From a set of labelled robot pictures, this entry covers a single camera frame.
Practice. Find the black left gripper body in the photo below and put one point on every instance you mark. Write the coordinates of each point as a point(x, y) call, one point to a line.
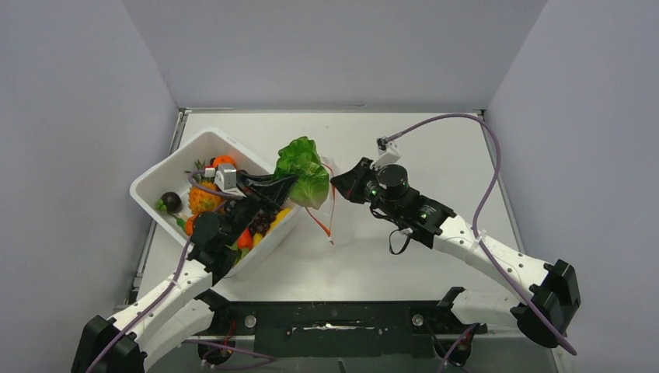
point(244, 211)

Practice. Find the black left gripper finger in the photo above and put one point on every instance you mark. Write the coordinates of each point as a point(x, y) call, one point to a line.
point(274, 199)
point(261, 182)

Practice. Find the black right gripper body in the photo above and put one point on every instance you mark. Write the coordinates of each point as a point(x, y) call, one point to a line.
point(364, 187)

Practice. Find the green lettuce head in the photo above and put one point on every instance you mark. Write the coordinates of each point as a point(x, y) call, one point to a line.
point(300, 158)

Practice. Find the clear orange-zip bag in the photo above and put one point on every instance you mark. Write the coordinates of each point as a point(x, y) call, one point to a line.
point(334, 218)

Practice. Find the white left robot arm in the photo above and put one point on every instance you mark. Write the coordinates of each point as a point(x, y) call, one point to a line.
point(133, 338)

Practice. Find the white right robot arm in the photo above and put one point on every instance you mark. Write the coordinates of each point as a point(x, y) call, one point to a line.
point(543, 297)

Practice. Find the white plastic food bin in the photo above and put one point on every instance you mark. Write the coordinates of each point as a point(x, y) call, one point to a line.
point(168, 176)

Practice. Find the purple grape bunch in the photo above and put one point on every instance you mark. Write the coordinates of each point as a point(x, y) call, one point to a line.
point(261, 224)

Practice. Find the yellow banana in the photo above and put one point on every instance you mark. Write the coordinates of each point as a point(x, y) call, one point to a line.
point(257, 238)

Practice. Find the orange carrot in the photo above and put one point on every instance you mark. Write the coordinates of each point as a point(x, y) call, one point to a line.
point(245, 241)

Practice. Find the toy pineapple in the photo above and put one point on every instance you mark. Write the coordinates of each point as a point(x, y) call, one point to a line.
point(200, 200)

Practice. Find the dark mangosteen with green leaves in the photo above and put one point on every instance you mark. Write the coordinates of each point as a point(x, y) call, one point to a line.
point(169, 203)

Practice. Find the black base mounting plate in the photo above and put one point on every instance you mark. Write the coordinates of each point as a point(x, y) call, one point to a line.
point(339, 329)

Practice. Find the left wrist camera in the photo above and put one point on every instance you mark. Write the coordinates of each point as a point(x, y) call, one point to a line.
point(225, 177)

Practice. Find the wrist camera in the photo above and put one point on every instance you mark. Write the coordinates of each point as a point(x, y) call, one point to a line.
point(225, 177)
point(388, 153)

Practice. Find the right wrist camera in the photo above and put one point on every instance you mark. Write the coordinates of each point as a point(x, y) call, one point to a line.
point(388, 153)

